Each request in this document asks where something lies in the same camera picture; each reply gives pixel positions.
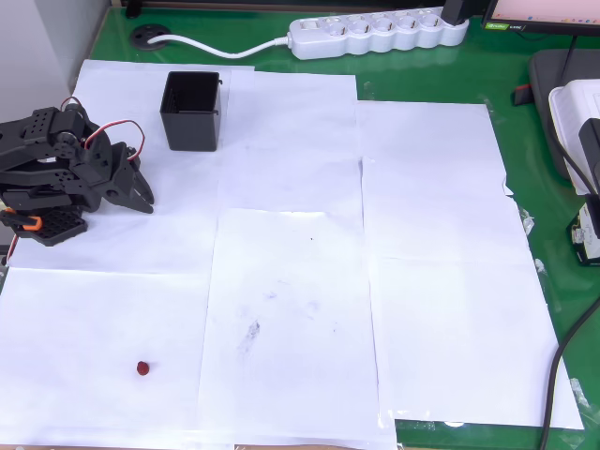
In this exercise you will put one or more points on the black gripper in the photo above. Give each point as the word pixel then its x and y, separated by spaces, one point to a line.
pixel 118 187

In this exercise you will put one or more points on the small red object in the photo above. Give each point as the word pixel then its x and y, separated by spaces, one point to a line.
pixel 143 369

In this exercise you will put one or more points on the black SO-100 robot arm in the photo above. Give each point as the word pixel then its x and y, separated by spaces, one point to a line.
pixel 42 180

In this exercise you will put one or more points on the black square container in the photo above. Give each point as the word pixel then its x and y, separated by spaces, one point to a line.
pixel 192 129

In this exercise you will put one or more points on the white paper sheet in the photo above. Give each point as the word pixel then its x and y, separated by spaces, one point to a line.
pixel 469 351
pixel 290 140
pixel 117 94
pixel 290 328
pixel 183 229
pixel 422 164
pixel 70 403

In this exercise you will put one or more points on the black orange table clamp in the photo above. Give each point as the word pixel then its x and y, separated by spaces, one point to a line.
pixel 25 221

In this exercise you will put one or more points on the black round desk grommet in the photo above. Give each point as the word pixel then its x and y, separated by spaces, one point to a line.
pixel 140 35

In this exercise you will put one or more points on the white power strip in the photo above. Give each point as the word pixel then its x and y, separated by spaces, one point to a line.
pixel 375 40

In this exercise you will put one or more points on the black plug adapter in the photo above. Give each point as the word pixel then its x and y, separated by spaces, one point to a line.
pixel 454 10

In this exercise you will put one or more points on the small black red device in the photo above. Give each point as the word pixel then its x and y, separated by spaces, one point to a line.
pixel 521 95

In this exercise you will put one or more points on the dark grey rounded pad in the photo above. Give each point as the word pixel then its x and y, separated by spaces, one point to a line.
pixel 544 117

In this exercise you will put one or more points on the white plastic container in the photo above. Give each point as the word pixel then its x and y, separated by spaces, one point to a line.
pixel 565 108

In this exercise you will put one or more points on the black computer monitor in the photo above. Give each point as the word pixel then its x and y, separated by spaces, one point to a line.
pixel 544 14

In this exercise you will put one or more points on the black webcam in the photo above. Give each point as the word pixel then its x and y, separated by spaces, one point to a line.
pixel 591 140

